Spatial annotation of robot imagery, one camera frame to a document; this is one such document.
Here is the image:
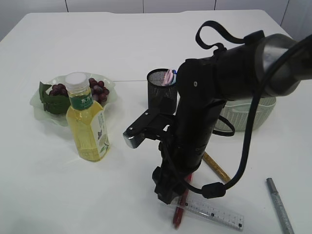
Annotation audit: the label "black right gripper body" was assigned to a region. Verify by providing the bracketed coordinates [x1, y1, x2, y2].
[152, 136, 202, 204]

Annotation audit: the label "gold glitter pen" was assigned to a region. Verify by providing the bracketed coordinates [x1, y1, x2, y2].
[202, 152, 231, 183]

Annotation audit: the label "red glitter pen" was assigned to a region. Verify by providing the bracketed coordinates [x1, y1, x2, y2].
[173, 189, 189, 230]

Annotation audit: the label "clear plastic ruler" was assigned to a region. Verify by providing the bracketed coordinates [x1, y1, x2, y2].
[169, 193, 244, 232]

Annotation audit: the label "pink scissors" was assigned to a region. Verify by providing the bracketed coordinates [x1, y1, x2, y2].
[162, 69, 174, 86]

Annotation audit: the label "blue scissors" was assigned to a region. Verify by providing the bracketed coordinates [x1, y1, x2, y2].
[169, 70, 176, 85]

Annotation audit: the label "yellow tea bottle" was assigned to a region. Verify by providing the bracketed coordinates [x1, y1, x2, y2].
[65, 72, 110, 162]

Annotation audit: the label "silver glitter pen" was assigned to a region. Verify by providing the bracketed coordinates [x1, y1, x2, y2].
[266, 177, 294, 234]

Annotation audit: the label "purple artificial grape bunch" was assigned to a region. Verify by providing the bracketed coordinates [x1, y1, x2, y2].
[39, 78, 110, 115]

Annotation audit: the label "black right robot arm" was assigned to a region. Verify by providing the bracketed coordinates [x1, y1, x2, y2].
[149, 34, 312, 204]

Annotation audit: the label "black mesh pen holder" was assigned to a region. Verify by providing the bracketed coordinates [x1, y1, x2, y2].
[147, 68, 177, 114]

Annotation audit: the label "light green plastic basket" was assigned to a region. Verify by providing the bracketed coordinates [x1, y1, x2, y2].
[220, 97, 276, 132]

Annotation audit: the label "frosted green wavy plate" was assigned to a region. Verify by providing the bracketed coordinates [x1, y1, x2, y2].
[30, 72, 117, 127]

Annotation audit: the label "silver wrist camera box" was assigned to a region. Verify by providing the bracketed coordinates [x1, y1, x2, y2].
[123, 108, 175, 149]

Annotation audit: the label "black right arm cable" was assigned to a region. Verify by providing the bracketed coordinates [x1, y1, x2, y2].
[160, 21, 312, 199]

